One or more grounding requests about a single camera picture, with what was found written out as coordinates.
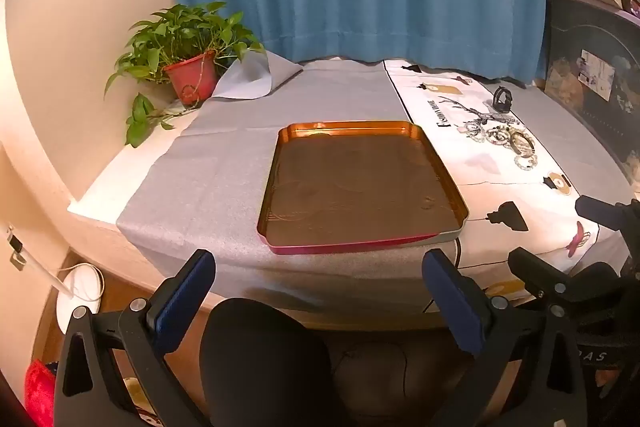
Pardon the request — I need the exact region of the clear plastic storage box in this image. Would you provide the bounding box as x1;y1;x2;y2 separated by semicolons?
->
542;0;640;188

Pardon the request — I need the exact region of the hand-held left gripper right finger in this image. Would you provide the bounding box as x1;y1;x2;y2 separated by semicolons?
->
421;248;588;427

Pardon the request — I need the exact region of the grey tablecloth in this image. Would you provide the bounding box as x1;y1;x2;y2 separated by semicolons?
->
116;54;631;318

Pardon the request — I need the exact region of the red cloth item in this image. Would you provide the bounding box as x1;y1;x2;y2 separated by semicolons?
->
24;359;58;415

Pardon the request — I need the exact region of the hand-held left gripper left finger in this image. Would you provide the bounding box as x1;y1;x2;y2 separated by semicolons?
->
52;249;217;427

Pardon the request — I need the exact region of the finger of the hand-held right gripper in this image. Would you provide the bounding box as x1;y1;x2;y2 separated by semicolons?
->
575;195;640;288
507;247;626;314

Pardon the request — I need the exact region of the white cable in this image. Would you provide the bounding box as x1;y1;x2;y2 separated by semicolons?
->
5;227;76;300

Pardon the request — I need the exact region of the orange metal tray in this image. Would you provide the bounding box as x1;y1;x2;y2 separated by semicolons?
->
257;120;470;256

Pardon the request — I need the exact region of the green plant in red pot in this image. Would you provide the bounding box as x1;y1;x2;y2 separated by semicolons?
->
104;1;266;148

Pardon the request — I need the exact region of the clear bead bracelet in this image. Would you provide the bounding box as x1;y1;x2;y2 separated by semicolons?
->
460;122;488;142

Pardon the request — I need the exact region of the white round device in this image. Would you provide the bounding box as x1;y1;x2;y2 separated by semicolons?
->
55;263;106;333

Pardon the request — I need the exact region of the printed paper card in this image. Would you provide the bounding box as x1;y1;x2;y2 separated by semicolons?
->
580;49;617;102

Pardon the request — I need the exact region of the white printed table runner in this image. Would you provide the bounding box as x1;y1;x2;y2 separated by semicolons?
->
382;58;601;298

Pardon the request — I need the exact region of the black wristband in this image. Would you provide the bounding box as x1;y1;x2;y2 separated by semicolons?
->
492;88;514;114

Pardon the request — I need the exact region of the thin black cable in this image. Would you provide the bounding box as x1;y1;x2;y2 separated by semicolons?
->
424;234;463;310

